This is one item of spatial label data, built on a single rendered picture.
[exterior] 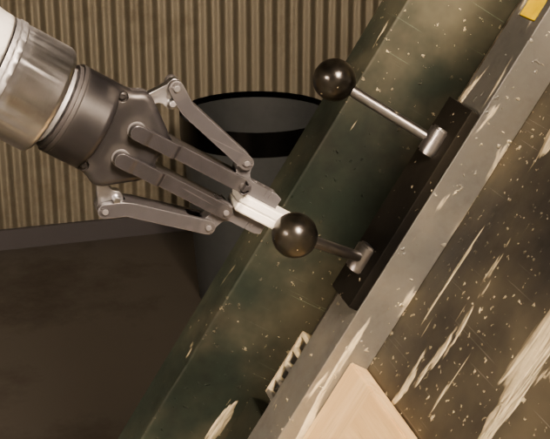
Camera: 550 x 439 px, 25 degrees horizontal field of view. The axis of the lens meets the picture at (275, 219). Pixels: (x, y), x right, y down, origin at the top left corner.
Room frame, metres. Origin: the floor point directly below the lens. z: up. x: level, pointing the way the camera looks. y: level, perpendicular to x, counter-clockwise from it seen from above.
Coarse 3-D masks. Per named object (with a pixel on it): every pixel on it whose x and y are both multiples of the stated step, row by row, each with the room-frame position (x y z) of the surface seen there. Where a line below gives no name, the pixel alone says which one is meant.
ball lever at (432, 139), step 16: (320, 64) 1.08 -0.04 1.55; (336, 64) 1.07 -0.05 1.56; (320, 80) 1.07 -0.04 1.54; (336, 80) 1.06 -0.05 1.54; (352, 80) 1.07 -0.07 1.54; (320, 96) 1.08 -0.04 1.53; (336, 96) 1.07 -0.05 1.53; (352, 96) 1.07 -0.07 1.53; (368, 96) 1.07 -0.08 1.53; (384, 112) 1.06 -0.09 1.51; (416, 128) 1.05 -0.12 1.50; (432, 128) 1.05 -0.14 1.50; (432, 144) 1.04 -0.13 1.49
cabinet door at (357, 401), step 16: (352, 368) 1.00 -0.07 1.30; (352, 384) 0.98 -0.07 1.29; (368, 384) 0.97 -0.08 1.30; (336, 400) 0.99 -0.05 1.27; (352, 400) 0.97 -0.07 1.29; (368, 400) 0.95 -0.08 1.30; (384, 400) 0.95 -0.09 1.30; (320, 416) 0.99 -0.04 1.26; (336, 416) 0.97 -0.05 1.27; (352, 416) 0.95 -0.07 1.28; (368, 416) 0.93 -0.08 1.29; (384, 416) 0.92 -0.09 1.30; (400, 416) 0.92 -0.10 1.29; (320, 432) 0.98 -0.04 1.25; (336, 432) 0.96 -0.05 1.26; (352, 432) 0.94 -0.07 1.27; (368, 432) 0.92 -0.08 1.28; (384, 432) 0.90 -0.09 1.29; (400, 432) 0.89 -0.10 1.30
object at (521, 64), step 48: (528, 48) 1.05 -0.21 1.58; (480, 96) 1.06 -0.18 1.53; (528, 96) 1.05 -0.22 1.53; (480, 144) 1.04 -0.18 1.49; (432, 192) 1.03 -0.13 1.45; (432, 240) 1.03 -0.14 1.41; (384, 288) 1.01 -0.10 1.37; (336, 336) 1.01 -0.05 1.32; (384, 336) 1.02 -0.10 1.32; (288, 384) 1.03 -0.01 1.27; (336, 384) 1.00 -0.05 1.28; (288, 432) 0.99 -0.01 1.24
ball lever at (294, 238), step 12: (288, 216) 0.96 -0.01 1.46; (300, 216) 0.96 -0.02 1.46; (276, 228) 0.96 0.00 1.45; (288, 228) 0.95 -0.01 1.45; (300, 228) 0.95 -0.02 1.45; (312, 228) 0.96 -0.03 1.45; (276, 240) 0.96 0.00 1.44; (288, 240) 0.95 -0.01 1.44; (300, 240) 0.95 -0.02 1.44; (312, 240) 0.96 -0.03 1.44; (324, 240) 0.99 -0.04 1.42; (288, 252) 0.95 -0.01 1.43; (300, 252) 0.95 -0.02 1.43; (336, 252) 1.00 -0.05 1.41; (348, 252) 1.01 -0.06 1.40; (360, 252) 1.03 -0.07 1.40; (372, 252) 1.03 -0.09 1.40; (348, 264) 1.03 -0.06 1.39; (360, 264) 1.02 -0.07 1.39
